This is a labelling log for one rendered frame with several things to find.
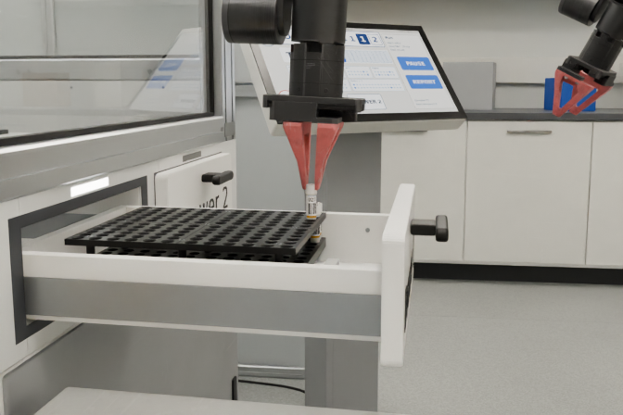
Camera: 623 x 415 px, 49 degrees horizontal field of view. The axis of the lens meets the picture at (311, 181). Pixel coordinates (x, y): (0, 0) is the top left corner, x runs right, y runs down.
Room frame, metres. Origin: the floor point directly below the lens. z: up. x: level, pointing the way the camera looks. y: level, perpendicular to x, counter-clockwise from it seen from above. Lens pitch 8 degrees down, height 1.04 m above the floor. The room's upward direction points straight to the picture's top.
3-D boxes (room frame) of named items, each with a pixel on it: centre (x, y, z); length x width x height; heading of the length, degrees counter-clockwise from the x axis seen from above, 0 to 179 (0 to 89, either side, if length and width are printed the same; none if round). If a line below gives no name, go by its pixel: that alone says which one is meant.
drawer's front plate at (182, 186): (1.03, 0.17, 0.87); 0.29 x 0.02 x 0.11; 170
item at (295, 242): (0.69, 0.01, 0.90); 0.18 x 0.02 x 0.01; 170
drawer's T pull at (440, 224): (0.66, -0.12, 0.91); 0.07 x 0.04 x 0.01; 170
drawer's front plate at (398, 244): (0.67, -0.09, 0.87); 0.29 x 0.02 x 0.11; 170
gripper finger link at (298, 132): (0.74, -0.01, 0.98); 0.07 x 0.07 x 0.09; 81
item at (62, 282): (0.70, 0.12, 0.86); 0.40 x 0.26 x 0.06; 80
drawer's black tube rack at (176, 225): (0.70, 0.11, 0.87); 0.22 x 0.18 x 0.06; 80
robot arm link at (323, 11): (0.74, 0.00, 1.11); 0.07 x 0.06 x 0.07; 78
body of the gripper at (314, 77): (0.74, -0.01, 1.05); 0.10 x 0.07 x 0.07; 81
